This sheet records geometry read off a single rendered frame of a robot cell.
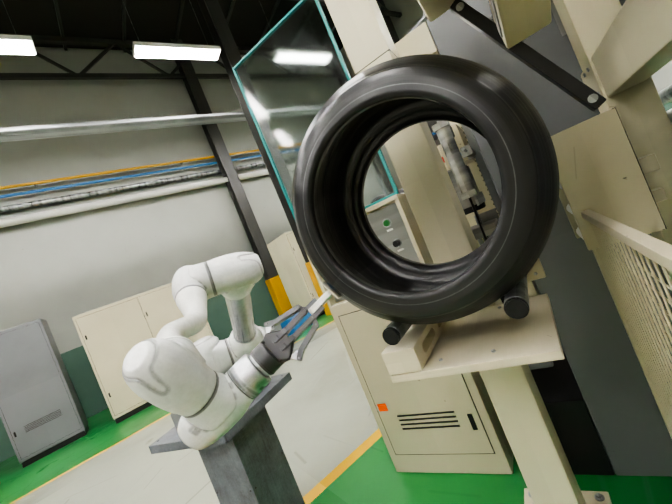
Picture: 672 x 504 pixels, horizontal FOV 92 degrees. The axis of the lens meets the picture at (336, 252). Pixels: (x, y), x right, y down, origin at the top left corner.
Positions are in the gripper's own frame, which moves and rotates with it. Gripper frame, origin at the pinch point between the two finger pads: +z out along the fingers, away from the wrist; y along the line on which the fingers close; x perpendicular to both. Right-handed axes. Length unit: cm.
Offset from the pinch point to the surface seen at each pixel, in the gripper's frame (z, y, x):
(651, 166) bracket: 72, 37, 18
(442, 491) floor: -13, 79, -90
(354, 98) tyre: 33.1, -19.6, 28.3
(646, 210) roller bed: 65, 42, 14
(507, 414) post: 19, 62, -37
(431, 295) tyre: 15.8, 18.7, 13.0
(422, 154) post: 56, -10, -4
